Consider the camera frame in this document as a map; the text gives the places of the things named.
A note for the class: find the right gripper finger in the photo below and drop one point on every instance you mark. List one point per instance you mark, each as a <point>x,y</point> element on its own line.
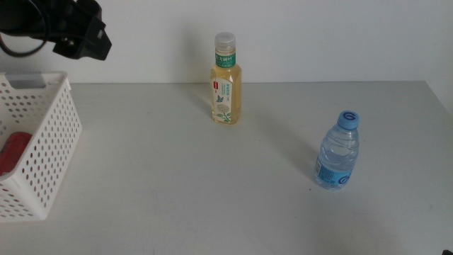
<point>448,253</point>

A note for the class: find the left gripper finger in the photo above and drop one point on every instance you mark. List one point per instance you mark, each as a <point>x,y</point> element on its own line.
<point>88,44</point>

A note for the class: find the red soda can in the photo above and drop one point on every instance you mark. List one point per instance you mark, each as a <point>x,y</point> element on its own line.
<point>14,152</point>

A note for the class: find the yellow tea bottle green label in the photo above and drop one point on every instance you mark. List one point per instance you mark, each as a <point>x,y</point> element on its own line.
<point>226,95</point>

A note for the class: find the clear water bottle blue cap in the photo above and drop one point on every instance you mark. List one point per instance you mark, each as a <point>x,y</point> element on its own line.
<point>336,156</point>

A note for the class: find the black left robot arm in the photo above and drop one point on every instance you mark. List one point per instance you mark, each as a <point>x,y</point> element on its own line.
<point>17,14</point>

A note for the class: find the white perforated plastic basket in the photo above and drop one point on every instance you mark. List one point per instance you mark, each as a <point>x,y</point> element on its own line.
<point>56,74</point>

